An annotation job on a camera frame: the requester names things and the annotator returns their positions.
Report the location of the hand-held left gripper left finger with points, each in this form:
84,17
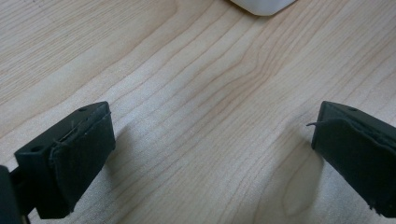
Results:
68,158

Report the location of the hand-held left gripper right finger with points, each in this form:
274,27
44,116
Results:
361,155

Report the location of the white plastic container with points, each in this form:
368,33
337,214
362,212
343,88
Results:
263,5

